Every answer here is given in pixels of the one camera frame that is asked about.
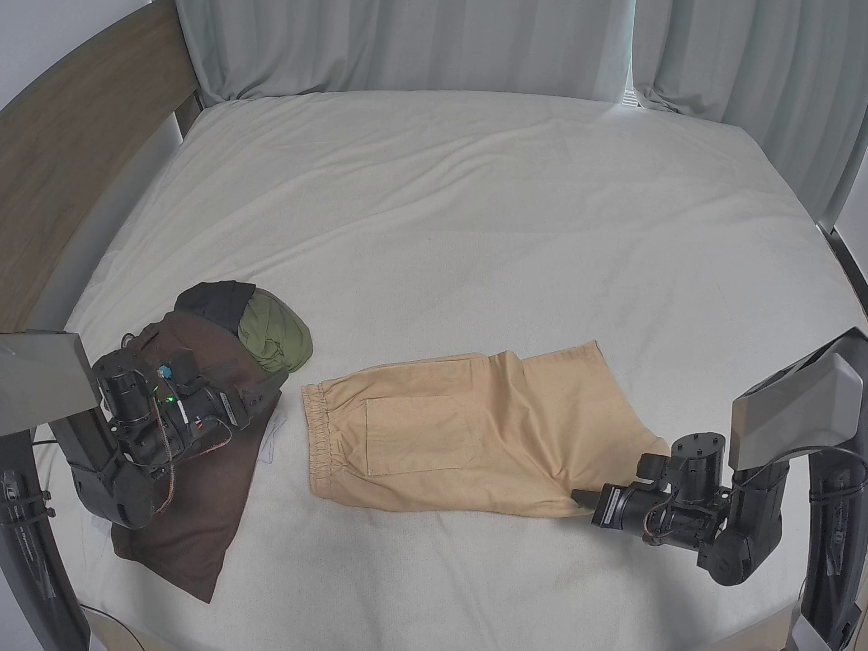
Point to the pale green curtain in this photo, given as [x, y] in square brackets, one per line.
[407, 24]
[746, 38]

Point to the white garment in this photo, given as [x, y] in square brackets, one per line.
[275, 431]

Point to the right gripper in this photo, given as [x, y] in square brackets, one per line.
[620, 507]

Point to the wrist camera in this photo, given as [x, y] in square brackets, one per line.
[180, 369]
[654, 465]

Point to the brown shorts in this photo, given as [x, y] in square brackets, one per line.
[196, 526]

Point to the black garment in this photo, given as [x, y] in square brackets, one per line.
[210, 302]

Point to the beige shorts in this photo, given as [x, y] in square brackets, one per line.
[441, 431]

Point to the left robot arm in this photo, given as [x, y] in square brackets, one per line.
[108, 479]

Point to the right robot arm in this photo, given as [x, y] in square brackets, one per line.
[746, 540]

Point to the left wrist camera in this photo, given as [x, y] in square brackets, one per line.
[180, 369]

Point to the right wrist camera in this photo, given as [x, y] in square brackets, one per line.
[654, 465]

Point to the bed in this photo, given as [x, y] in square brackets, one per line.
[508, 194]

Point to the green garment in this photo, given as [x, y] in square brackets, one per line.
[278, 333]

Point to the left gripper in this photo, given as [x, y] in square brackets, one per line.
[210, 414]

